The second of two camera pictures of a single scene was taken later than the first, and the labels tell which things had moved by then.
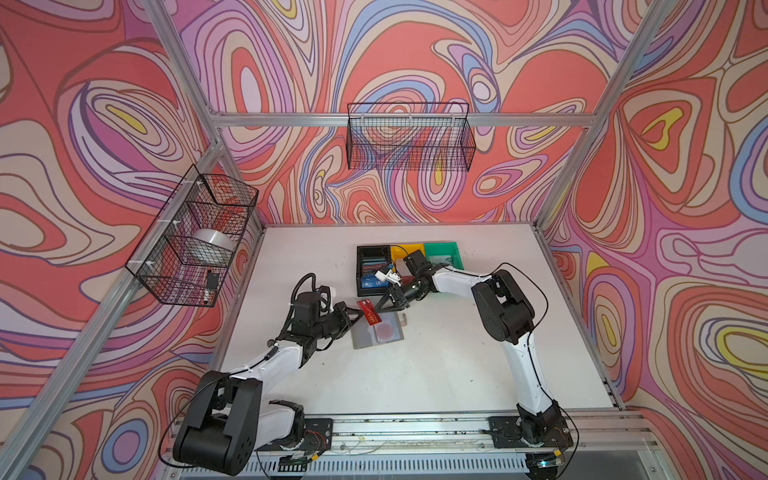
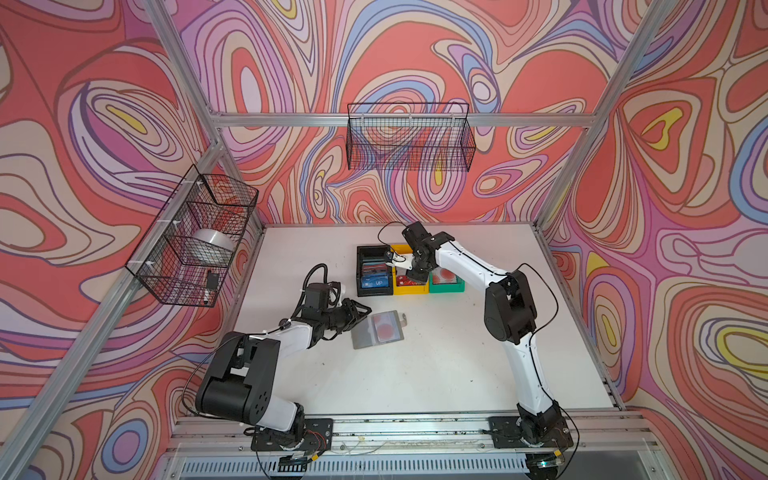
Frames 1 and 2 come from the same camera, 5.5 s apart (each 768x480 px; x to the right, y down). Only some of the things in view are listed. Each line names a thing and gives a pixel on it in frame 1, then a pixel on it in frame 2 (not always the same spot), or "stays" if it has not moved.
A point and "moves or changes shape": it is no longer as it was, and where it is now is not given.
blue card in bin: [371, 281] stays
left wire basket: [189, 251] stays
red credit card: [369, 311] moves or changes shape
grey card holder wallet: [364, 335] stays
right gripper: [399, 304] to [417, 276]
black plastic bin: [370, 260] stays
